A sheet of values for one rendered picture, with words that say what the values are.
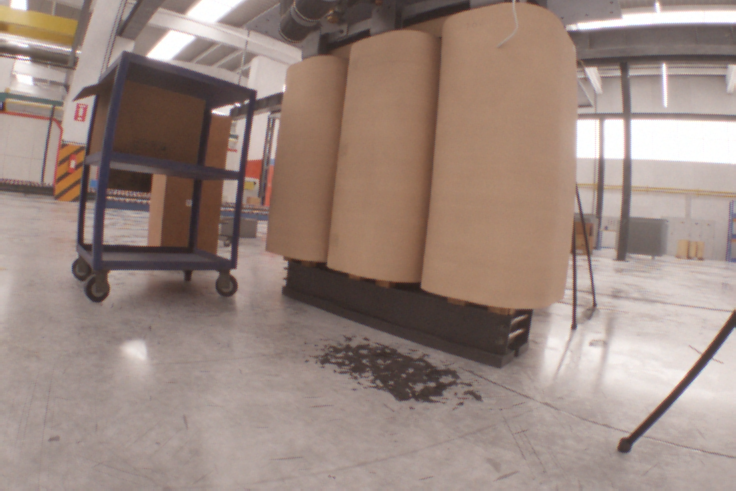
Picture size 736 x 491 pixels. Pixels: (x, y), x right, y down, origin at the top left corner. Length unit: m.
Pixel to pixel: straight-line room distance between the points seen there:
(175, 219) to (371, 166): 1.28
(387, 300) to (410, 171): 0.47
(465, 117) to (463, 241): 0.35
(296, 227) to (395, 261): 0.50
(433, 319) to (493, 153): 0.58
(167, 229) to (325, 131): 1.08
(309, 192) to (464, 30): 0.86
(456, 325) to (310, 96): 1.07
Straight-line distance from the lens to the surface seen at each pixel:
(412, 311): 1.35
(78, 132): 11.29
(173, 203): 2.22
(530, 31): 1.18
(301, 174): 1.60
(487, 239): 1.04
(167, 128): 1.59
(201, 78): 1.62
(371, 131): 1.33
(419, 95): 1.33
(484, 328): 1.21
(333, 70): 1.68
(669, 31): 10.04
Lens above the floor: 0.41
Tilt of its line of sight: level
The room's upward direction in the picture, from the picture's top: 6 degrees clockwise
